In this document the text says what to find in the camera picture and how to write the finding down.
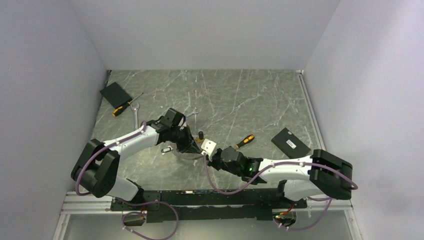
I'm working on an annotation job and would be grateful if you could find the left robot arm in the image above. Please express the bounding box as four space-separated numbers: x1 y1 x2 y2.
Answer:
71 108 202 210

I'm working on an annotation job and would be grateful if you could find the black key tag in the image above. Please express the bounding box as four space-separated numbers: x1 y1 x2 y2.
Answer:
161 146 173 155

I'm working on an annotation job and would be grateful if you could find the metal key organizer plate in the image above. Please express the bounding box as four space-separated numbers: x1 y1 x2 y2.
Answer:
172 149 203 161

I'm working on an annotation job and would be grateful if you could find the right orange black screwdriver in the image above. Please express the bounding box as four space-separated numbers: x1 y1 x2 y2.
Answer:
235 134 255 149

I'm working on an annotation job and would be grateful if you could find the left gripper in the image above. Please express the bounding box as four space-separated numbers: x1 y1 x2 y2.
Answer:
169 125 202 154

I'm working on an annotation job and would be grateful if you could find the black box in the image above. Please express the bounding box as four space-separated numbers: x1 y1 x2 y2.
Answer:
271 127 311 159
99 82 133 109

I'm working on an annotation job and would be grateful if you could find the silver wrench near plate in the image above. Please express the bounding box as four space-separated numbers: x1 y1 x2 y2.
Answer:
186 107 200 118

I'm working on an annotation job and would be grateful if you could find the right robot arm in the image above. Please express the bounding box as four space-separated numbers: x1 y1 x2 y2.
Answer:
201 147 358 208

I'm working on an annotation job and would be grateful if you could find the left orange black screwdriver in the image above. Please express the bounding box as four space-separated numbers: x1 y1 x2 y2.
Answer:
112 92 144 117

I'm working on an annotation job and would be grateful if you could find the left black box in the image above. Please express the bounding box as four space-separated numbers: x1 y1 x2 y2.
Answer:
99 82 133 109

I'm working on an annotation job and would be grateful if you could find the right black box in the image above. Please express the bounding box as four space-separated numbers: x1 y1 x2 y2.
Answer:
271 127 311 159

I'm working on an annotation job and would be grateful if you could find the orange black screwdriver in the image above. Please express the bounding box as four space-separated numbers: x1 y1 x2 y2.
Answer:
235 134 255 149
112 92 144 117

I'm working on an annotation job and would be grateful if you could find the silver wrench left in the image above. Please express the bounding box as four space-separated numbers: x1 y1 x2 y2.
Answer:
130 102 140 130

